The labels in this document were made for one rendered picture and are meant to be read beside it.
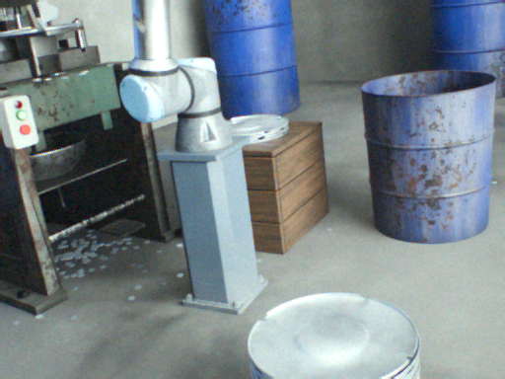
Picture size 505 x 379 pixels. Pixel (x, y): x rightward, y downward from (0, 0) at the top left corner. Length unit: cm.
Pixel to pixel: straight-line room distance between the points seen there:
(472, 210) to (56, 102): 133
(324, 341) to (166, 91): 69
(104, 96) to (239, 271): 77
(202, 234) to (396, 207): 67
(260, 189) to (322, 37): 337
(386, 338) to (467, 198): 96
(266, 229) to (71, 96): 74
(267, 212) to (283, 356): 93
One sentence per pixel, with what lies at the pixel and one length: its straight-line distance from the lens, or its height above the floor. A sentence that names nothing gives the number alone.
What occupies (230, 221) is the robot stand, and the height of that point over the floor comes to 26.
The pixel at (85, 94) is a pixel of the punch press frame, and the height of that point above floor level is 57.
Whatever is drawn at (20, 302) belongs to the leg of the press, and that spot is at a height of 3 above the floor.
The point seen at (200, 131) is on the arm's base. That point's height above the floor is 50.
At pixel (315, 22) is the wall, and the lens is 517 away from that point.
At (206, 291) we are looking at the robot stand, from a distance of 168.
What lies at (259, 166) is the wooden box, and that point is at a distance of 186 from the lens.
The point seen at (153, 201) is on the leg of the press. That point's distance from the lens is 214.
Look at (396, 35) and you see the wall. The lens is 486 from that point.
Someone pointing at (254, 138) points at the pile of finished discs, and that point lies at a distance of 194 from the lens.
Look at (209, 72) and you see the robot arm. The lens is 152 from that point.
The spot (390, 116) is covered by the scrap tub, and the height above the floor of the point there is 41.
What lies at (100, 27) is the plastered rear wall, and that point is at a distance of 384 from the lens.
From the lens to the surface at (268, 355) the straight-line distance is 104.
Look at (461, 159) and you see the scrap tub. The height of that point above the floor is 27.
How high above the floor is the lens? 83
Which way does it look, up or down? 19 degrees down
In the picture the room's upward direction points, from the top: 7 degrees counter-clockwise
